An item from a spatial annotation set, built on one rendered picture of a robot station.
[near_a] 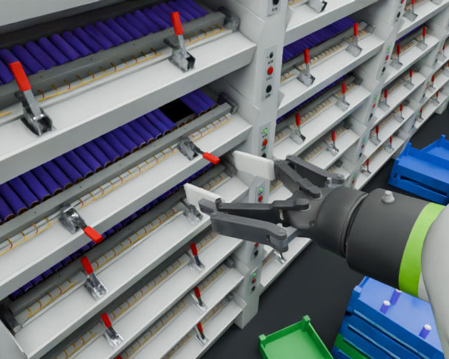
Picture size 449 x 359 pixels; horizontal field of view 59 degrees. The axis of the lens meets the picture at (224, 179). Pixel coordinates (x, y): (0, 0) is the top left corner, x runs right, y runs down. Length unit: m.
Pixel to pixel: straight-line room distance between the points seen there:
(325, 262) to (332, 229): 1.38
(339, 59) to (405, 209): 0.90
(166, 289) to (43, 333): 0.34
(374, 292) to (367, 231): 0.95
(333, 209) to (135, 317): 0.68
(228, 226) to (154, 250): 0.44
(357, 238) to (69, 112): 0.42
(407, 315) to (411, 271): 0.94
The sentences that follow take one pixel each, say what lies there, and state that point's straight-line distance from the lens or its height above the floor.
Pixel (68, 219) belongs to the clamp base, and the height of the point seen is 0.92.
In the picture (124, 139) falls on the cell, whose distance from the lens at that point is 0.79.
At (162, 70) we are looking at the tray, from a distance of 0.70.
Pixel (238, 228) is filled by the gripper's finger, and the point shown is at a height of 1.04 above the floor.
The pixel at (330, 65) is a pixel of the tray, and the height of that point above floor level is 0.89.
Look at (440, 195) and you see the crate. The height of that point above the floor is 0.05.
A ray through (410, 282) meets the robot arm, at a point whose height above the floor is 1.07.
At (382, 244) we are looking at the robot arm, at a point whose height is 1.09.
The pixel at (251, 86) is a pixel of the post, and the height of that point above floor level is 0.98.
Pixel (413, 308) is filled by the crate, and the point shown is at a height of 0.32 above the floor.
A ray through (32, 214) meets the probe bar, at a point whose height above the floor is 0.93.
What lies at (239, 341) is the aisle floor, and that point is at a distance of 1.55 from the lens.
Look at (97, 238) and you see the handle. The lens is 0.64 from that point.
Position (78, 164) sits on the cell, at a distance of 0.75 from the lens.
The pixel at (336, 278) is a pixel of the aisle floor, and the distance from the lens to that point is 1.76.
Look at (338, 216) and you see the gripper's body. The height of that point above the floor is 1.08.
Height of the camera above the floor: 1.37
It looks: 40 degrees down
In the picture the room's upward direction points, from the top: straight up
